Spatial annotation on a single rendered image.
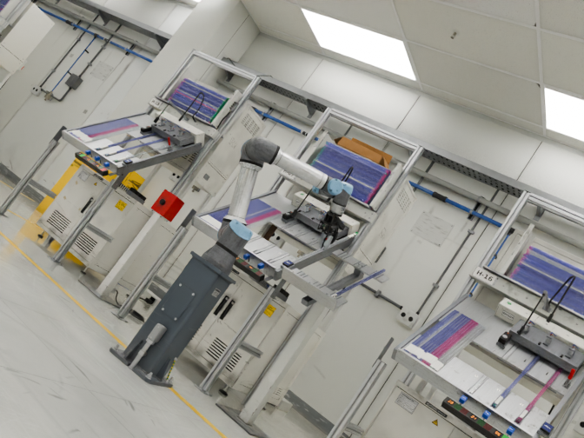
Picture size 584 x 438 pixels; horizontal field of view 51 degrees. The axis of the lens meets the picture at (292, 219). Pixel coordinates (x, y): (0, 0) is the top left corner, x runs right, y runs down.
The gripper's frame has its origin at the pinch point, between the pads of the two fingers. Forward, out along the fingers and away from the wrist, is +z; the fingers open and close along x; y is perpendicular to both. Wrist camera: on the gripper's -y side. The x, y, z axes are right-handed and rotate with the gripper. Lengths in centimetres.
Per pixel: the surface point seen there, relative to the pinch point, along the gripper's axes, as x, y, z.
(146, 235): -121, 3, 52
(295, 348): 13, 11, 51
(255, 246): -43.3, -3.3, 21.1
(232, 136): -162, -90, -12
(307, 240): -31.3, -33.7, 12.0
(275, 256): -29.3, -4.9, 20.6
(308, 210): -48, -49, 0
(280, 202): -73, -54, 6
